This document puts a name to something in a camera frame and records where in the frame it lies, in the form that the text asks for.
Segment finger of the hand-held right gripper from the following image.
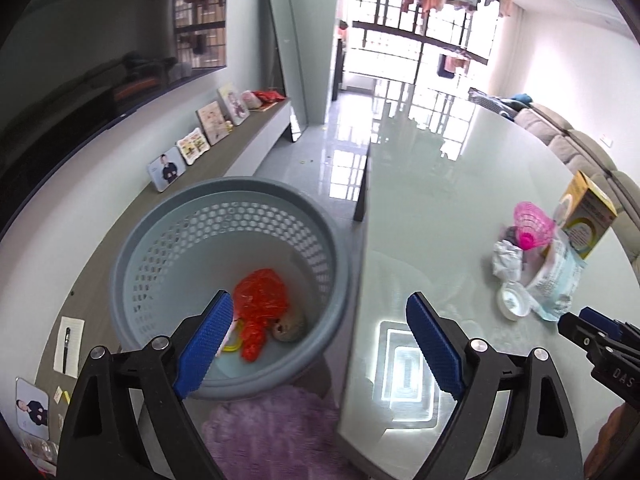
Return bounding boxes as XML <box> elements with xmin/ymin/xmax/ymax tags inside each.
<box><xmin>579</xmin><ymin>307</ymin><xmax>640</xmax><ymax>346</ymax></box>
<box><xmin>557</xmin><ymin>312</ymin><xmax>608</xmax><ymax>361</ymax></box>

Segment long low television cabinet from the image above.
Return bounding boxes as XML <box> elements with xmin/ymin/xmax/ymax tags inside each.
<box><xmin>30</xmin><ymin>97</ymin><xmax>293</xmax><ymax>461</ymax></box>

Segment red plastic bag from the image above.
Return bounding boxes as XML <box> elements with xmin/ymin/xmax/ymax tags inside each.
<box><xmin>232</xmin><ymin>268</ymin><xmax>291</xmax><ymax>362</ymax></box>

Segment pen on white paper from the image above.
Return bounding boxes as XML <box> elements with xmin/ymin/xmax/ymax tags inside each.
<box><xmin>53</xmin><ymin>316</ymin><xmax>85</xmax><ymax>378</ymax></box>

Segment grey perforated plastic basket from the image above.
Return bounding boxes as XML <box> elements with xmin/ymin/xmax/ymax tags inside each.
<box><xmin>109</xmin><ymin>176</ymin><xmax>362</xmax><ymax>401</ymax></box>

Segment yellow medicine box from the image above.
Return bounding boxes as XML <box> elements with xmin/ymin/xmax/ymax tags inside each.
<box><xmin>556</xmin><ymin>170</ymin><xmax>618</xmax><ymax>261</ymax></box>

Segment yellow square plastic lid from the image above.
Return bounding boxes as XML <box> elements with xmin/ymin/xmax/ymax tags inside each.
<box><xmin>220</xmin><ymin>322</ymin><xmax>246</xmax><ymax>354</ymax></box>

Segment round tan ball with holes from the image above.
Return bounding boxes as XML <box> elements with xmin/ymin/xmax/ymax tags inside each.
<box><xmin>270</xmin><ymin>309</ymin><xmax>306</xmax><ymax>343</ymax></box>

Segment square photo frame with drawings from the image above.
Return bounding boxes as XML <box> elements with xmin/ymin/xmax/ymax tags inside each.
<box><xmin>196</xmin><ymin>101</ymin><xmax>229</xmax><ymax>146</ymax></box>

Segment white printed wrapper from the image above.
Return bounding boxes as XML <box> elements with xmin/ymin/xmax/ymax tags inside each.
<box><xmin>527</xmin><ymin>245</ymin><xmax>568</xmax><ymax>288</ymax></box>

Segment purple fluffy rug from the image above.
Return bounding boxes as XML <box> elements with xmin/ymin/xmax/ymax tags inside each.
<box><xmin>200</xmin><ymin>385</ymin><xmax>368</xmax><ymax>480</ymax></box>

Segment grey sofa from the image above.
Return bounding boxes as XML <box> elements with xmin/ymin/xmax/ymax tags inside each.
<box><xmin>512</xmin><ymin>102</ymin><xmax>640</xmax><ymax>256</ymax></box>

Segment pink plastic mesh basket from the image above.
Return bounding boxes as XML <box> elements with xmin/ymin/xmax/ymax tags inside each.
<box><xmin>514</xmin><ymin>201</ymin><xmax>555</xmax><ymax>251</ymax></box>

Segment clothes on drying rack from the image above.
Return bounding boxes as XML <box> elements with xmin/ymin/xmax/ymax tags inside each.
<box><xmin>436</xmin><ymin>50</ymin><xmax>473</xmax><ymax>80</ymax></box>

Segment white and blue pouch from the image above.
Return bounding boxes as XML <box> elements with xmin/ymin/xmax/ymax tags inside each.
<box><xmin>522</xmin><ymin>240</ymin><xmax>588</xmax><ymax>322</ymax></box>

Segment person's right forearm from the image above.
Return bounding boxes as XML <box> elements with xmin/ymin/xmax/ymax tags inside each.
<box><xmin>584</xmin><ymin>402</ymin><xmax>640</xmax><ymax>480</ymax></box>

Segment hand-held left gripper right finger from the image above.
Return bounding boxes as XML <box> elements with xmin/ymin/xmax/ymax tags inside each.
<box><xmin>406</xmin><ymin>292</ymin><xmax>585</xmax><ymax>480</ymax></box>

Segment black window grille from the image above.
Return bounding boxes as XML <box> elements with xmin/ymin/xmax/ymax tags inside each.
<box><xmin>345</xmin><ymin>0</ymin><xmax>501</xmax><ymax>86</ymax></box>

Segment wall-mounted black television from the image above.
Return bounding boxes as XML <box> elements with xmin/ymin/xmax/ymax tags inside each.
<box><xmin>0</xmin><ymin>0</ymin><xmax>230</xmax><ymax>233</ymax></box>

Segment white round lid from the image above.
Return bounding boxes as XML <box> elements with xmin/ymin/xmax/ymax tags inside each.
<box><xmin>496</xmin><ymin>281</ymin><xmax>531</xmax><ymax>320</ymax></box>

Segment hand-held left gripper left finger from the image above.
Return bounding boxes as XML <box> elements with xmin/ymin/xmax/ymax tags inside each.
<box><xmin>59</xmin><ymin>289</ymin><xmax>235</xmax><ymax>480</ymax></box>

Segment checkered cloth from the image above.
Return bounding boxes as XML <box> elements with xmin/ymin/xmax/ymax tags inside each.
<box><xmin>467</xmin><ymin>86</ymin><xmax>516</xmax><ymax>118</ymax></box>

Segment photo frame with dark-suited portrait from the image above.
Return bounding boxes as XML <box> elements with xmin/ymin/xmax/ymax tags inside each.
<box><xmin>147</xmin><ymin>146</ymin><xmax>187</xmax><ymax>193</ymax></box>

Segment rounded photo frame with portrait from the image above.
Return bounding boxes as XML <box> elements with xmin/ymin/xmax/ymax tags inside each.
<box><xmin>15</xmin><ymin>377</ymin><xmax>51</xmax><ymax>433</ymax></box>

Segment dark narrow cabinet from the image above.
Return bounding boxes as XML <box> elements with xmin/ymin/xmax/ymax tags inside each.
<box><xmin>332</xmin><ymin>20</ymin><xmax>348</xmax><ymax>103</ymax></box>

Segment tall standing mirror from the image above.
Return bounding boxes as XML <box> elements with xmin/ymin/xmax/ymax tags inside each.
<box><xmin>262</xmin><ymin>0</ymin><xmax>308</xmax><ymax>143</ymax></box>

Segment scalloped white photo frame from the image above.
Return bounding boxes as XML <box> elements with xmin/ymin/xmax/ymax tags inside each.
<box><xmin>176</xmin><ymin>127</ymin><xmax>211</xmax><ymax>166</ymax></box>

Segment crumpled white paper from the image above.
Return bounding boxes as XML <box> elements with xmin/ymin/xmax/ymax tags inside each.
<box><xmin>492</xmin><ymin>240</ymin><xmax>526</xmax><ymax>281</ymax></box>

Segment photo frame with child picture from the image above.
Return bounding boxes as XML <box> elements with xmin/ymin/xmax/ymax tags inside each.
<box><xmin>217</xmin><ymin>83</ymin><xmax>251</xmax><ymax>127</ymax></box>

